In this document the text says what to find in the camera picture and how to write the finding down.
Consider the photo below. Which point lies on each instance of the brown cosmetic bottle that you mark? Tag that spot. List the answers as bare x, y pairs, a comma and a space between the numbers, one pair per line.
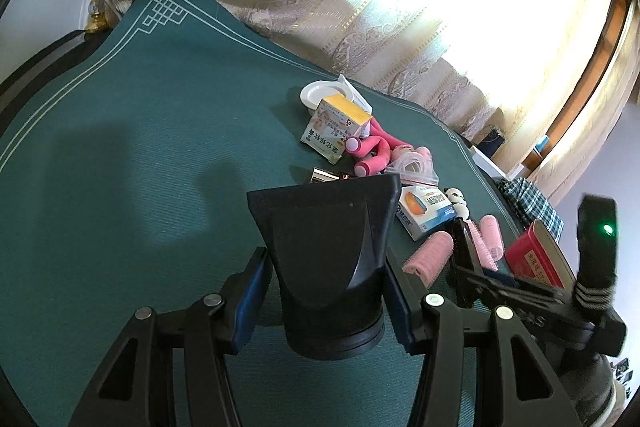
322, 176

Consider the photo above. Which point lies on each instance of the pink foam curler rod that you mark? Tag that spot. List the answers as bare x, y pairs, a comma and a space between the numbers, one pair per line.
375, 152

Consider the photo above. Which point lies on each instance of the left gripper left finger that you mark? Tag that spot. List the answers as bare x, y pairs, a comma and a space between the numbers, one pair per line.
134, 383

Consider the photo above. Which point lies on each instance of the plaid folded cloth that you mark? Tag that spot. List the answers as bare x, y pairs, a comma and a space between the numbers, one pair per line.
529, 204

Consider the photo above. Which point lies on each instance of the clear tape dispenser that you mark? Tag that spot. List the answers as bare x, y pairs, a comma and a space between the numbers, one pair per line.
414, 165

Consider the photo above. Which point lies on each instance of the white power strip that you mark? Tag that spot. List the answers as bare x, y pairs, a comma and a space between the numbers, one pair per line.
487, 165

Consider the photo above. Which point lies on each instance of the panda figurine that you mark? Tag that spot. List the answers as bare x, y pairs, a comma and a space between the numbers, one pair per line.
458, 202

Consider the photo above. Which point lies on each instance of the white round lid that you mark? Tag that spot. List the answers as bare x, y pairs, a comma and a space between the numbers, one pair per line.
313, 93

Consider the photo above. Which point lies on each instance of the white tube sachet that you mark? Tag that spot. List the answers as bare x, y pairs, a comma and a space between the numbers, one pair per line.
354, 95

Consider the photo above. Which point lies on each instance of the red tin box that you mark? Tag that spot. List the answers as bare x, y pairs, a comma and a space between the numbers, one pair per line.
535, 255

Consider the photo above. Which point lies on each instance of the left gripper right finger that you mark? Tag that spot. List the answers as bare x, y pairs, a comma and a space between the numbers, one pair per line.
514, 383

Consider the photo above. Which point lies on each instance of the blue cup on sill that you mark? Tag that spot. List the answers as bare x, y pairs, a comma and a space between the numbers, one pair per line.
535, 155

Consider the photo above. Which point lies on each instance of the green table mat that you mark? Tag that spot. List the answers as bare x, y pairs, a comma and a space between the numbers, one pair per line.
123, 185

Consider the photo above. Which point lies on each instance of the black hair dryer nozzle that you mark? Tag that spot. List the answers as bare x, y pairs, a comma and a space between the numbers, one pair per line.
327, 244

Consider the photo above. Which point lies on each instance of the blue white medicine box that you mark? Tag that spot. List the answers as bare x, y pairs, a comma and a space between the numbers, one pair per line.
422, 209

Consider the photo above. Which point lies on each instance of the pink hair roller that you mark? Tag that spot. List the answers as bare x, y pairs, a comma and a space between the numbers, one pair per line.
483, 254
430, 258
492, 236

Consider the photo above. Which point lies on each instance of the yellow white carton box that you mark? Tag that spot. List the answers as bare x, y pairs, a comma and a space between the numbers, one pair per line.
334, 121

